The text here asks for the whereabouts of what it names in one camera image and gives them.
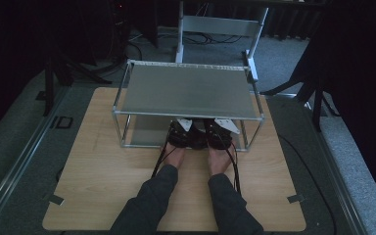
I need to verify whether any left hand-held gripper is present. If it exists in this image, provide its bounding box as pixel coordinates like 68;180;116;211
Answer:
167;117;198;150

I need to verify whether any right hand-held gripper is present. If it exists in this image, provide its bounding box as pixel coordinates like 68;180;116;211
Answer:
205;117;241;151

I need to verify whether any metal shelf rack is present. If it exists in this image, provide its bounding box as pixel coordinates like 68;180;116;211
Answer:
112;59;266;153

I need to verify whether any person's left hand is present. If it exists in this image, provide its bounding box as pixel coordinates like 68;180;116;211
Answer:
161;143;187;169

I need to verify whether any person's right hand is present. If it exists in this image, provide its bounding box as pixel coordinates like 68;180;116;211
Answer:
208;146;236;176

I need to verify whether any black tripod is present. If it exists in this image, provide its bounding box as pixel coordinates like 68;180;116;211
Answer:
259;65;341;132
42;48;113;117

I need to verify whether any grey metal stand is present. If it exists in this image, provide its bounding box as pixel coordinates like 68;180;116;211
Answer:
174;1;270;82

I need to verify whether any grey tape piece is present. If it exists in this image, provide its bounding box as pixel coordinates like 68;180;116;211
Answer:
287;194;306;204
43;193;66;207

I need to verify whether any left hand-held gripper cable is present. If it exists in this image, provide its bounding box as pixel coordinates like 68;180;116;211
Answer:
151;128;177;179

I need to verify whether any hand-held gripper cable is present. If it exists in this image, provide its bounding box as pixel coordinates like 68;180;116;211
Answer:
219;130;243;197
151;128;177;179

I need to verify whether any right hand-held gripper cable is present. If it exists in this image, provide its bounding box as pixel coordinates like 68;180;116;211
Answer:
219;130;243;197

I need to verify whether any bundle of floor cables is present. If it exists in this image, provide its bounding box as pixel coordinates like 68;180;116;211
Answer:
163;30;244;46

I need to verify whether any black floor cable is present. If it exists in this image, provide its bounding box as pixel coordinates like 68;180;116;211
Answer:
277;133;338;235

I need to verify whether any metal floor rail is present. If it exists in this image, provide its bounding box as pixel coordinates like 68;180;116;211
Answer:
0;86;71;231
302;99;370;235

